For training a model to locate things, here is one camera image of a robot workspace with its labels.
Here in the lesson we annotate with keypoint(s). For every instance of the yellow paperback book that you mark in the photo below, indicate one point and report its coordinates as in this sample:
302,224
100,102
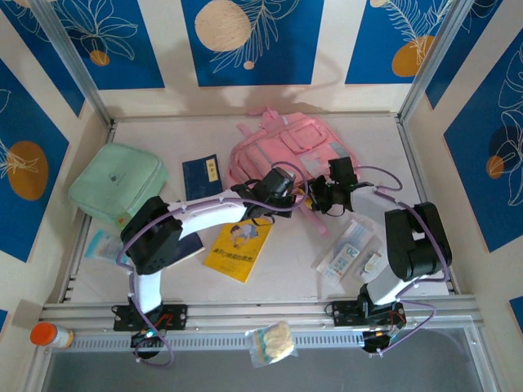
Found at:
237,253

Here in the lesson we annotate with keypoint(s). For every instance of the clear bag of stationery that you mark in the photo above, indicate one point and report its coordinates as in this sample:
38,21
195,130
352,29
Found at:
343,253

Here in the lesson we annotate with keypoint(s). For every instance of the pink backpack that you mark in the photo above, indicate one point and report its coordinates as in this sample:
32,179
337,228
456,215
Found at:
294,139

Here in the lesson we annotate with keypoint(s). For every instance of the dark blue book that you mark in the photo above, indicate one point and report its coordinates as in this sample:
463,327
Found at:
200,179
192,245

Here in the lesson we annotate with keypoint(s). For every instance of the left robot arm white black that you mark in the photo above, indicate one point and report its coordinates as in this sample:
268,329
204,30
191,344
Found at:
204,208

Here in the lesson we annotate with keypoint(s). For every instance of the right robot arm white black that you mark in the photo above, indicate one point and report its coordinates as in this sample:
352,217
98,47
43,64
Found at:
408,245

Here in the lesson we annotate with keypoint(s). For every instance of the clear bag with yellow snacks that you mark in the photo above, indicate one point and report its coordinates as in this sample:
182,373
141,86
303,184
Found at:
271,343

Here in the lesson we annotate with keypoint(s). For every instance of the mint green zip pouch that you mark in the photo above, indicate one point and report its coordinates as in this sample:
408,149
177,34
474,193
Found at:
114,179

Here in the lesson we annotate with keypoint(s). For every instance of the clear teal plastic packet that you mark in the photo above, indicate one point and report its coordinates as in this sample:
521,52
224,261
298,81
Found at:
102,245

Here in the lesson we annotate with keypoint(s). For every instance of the orange capped white bottle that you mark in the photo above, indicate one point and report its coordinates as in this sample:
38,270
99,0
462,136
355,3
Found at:
51,335

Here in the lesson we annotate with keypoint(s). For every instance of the aluminium frame rail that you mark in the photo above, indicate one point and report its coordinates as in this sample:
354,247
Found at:
245,312

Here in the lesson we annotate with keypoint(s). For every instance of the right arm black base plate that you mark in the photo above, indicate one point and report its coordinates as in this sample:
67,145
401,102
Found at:
343,313

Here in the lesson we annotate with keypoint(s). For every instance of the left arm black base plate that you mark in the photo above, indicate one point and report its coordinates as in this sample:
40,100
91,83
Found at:
175,316

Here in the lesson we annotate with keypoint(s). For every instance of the aluminium frame post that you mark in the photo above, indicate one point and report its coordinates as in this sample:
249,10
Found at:
433,61
73,61

